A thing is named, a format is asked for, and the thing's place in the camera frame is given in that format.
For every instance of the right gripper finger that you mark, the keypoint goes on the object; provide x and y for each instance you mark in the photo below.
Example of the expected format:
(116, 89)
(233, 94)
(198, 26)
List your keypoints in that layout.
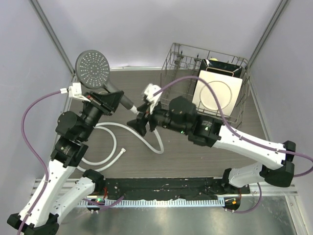
(145, 109)
(139, 125)

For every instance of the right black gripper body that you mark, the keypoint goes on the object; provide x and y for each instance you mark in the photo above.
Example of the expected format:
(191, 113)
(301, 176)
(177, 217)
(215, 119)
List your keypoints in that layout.
(159, 116)

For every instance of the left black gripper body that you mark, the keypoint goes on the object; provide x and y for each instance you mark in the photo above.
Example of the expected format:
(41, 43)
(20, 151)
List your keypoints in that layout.
(91, 114)

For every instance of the grey shower head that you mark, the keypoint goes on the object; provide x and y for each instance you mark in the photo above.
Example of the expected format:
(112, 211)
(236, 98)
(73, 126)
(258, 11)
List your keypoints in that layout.
(93, 71)

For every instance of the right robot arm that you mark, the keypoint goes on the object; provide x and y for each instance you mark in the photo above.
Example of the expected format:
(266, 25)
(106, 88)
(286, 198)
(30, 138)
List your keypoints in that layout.
(270, 165)

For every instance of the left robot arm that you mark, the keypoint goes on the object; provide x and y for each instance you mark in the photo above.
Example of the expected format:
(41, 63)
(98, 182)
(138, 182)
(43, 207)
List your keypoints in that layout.
(45, 211)

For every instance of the white square plate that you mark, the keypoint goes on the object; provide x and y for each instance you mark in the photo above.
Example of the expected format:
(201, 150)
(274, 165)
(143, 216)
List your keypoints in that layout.
(226, 89)

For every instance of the black square plate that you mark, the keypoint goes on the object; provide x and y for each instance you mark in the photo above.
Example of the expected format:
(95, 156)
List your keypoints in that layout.
(223, 68)

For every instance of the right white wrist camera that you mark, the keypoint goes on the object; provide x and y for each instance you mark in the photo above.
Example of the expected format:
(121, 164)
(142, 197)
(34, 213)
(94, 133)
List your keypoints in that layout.
(150, 97)

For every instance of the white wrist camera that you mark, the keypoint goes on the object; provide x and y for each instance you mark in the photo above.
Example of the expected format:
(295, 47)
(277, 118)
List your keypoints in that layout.
(150, 97)
(75, 92)

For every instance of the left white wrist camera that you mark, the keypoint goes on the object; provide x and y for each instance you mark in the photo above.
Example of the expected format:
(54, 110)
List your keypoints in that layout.
(75, 92)

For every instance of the grey wire dish rack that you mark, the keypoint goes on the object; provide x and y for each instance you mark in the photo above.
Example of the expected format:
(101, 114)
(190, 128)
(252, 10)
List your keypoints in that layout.
(184, 61)

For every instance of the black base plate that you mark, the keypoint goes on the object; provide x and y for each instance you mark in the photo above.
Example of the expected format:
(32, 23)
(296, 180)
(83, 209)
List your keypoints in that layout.
(164, 189)

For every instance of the white slotted cable duct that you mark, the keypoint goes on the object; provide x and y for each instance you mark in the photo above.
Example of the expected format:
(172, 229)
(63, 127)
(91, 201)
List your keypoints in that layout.
(171, 203)

